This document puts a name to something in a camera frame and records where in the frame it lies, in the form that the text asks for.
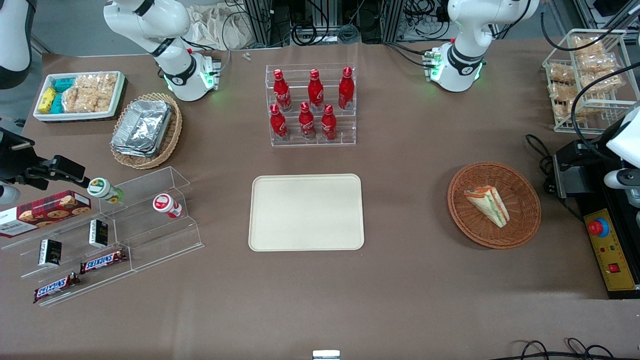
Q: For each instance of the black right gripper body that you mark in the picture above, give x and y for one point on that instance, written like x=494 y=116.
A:
x=11 y=162

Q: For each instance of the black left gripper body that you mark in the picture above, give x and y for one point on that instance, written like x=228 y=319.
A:
x=596 y=151

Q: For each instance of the triangle sandwich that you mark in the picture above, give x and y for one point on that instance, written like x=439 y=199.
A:
x=492 y=205

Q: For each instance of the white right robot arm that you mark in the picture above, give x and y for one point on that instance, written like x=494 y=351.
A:
x=185 y=75

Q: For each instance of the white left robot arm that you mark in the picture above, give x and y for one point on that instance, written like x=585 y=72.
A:
x=462 y=65

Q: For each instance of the white rectangular snack tray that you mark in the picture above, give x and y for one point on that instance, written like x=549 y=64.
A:
x=80 y=116

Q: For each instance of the aluminium foil tray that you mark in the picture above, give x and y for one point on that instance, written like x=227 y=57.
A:
x=144 y=124
x=127 y=151

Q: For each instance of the light wicker oval basket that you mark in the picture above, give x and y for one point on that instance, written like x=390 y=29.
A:
x=171 y=140

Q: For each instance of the brown wicker basket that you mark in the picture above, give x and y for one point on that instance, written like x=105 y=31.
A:
x=480 y=227

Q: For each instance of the beige plastic tray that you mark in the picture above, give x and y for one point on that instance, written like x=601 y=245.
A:
x=306 y=212

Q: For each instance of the black device box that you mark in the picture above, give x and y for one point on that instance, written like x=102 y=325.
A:
x=577 y=180

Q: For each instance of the green cap yogurt bottle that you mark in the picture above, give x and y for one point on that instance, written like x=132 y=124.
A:
x=102 y=189

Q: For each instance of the red plaid cookie box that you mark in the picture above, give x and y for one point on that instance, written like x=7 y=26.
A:
x=45 y=212

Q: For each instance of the yellow snack pack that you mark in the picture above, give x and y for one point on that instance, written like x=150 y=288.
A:
x=47 y=100

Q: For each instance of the teal snack pack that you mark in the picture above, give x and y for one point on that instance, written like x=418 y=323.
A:
x=57 y=104
x=64 y=84

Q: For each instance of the fried snack bag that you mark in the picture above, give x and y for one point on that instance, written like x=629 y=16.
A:
x=602 y=82
x=562 y=94
x=588 y=46
x=597 y=64
x=561 y=73

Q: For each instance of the rice cracker bag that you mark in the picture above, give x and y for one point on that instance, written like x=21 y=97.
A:
x=85 y=101
x=97 y=82

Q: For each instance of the small black box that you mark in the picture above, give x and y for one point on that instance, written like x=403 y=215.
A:
x=50 y=252
x=98 y=233

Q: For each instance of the brown Snickers bar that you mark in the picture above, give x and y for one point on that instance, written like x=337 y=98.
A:
x=102 y=261
x=55 y=287

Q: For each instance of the red cap yogurt bottle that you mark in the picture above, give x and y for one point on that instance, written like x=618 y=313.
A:
x=165 y=204

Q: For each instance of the yellow black control box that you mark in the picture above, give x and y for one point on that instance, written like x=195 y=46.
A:
x=612 y=255

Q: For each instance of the clear acrylic stepped shelf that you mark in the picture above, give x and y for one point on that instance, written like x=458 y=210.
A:
x=150 y=240

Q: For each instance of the cream cloth bag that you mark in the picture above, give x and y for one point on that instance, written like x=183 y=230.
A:
x=212 y=27

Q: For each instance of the red cola bottle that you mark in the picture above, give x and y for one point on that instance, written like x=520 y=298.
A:
x=306 y=122
x=282 y=92
x=278 y=124
x=346 y=90
x=328 y=124
x=315 y=92

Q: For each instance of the clear acrylic bottle rack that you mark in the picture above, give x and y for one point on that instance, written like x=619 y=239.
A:
x=295 y=144

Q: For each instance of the aluminium profile frame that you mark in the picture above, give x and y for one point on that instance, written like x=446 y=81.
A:
x=392 y=20
x=257 y=22

